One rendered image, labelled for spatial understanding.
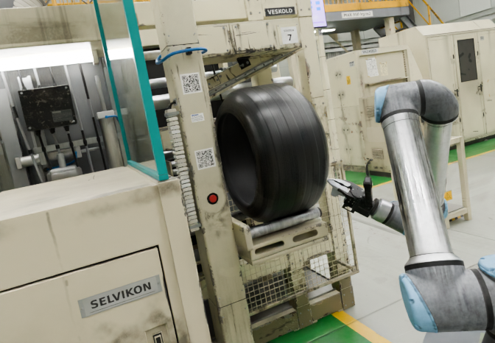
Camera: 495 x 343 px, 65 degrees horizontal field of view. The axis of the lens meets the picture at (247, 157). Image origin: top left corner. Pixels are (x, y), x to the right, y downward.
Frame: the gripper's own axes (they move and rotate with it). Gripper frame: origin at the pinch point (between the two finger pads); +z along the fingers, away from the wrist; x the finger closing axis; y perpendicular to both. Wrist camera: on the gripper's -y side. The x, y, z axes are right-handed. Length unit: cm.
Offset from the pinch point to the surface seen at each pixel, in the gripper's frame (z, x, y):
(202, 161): 47, -20, 6
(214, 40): 74, 30, -18
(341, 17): 81, 744, 144
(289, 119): 25.0, -3.3, -18.3
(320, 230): -6.1, -7.3, 19.8
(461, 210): -137, 201, 109
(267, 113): 32.8, -6.0, -18.2
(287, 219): 8.1, -12.8, 18.2
